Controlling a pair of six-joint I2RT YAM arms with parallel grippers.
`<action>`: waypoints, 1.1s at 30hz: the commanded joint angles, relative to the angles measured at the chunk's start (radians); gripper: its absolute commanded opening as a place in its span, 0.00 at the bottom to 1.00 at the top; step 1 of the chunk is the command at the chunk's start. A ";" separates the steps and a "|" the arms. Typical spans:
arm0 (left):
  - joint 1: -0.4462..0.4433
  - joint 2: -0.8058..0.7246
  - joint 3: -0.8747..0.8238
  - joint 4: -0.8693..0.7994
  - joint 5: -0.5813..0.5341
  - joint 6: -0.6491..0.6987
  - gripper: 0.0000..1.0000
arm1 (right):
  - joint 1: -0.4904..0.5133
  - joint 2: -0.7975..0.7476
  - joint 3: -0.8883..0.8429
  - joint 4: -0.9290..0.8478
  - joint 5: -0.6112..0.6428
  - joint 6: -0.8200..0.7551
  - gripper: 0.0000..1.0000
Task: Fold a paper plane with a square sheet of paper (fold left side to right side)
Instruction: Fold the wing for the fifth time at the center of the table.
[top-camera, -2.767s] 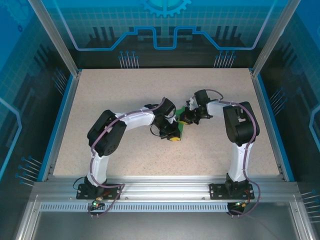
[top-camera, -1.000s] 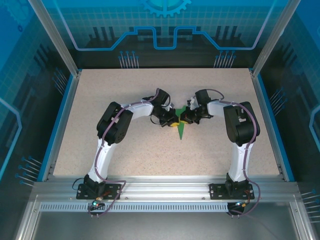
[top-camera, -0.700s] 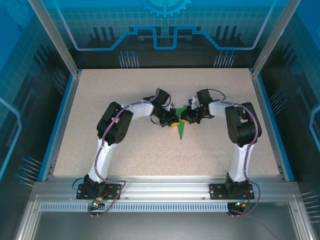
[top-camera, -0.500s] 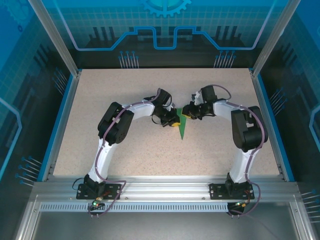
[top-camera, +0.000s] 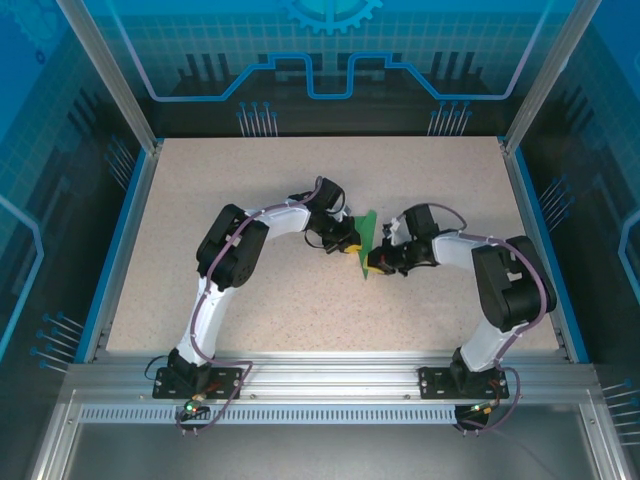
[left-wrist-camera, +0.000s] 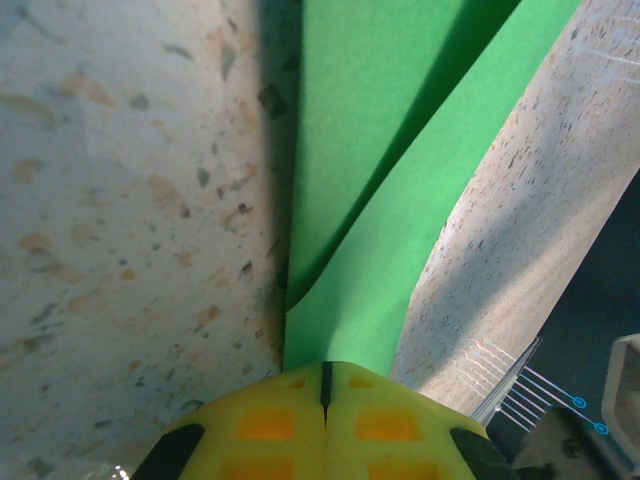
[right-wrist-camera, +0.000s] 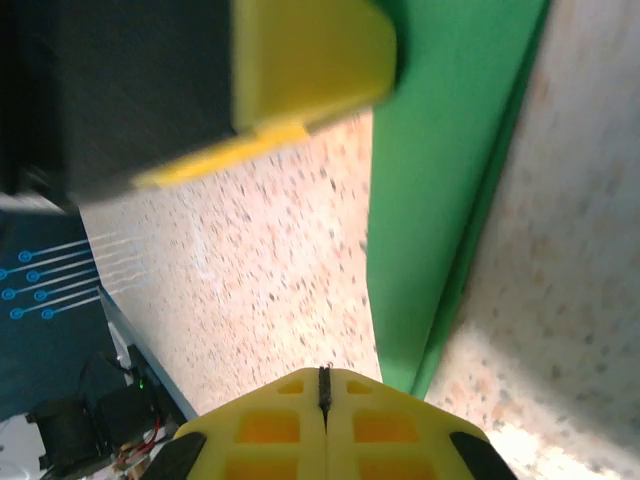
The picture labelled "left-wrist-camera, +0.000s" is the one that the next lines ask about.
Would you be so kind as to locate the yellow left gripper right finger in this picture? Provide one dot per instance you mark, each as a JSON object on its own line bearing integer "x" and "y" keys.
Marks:
{"x": 390, "y": 450}

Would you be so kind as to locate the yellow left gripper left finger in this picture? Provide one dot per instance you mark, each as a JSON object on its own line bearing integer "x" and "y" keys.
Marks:
{"x": 265, "y": 450}

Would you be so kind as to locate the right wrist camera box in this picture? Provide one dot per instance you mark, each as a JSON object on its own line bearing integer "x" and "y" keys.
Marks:
{"x": 622, "y": 390}

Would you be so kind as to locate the thin aluminium edge strip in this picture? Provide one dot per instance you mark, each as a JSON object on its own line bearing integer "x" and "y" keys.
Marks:
{"x": 510, "y": 380}

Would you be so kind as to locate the blue printed panel with gear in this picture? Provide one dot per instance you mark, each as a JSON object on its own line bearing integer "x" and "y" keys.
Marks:
{"x": 600, "y": 300}

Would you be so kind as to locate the green paper sheet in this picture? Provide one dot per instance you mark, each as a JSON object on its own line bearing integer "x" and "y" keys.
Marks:
{"x": 360, "y": 200}

